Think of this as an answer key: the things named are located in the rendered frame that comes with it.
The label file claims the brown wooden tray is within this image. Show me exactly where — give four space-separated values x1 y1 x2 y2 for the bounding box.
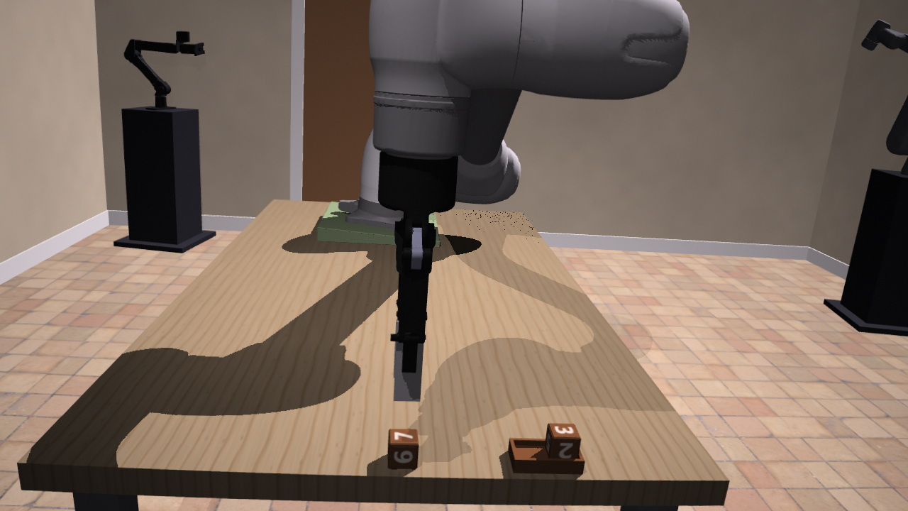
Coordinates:
508 438 585 474

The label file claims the brown number cube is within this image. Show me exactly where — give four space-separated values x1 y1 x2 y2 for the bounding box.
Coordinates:
387 429 419 469
545 423 581 459

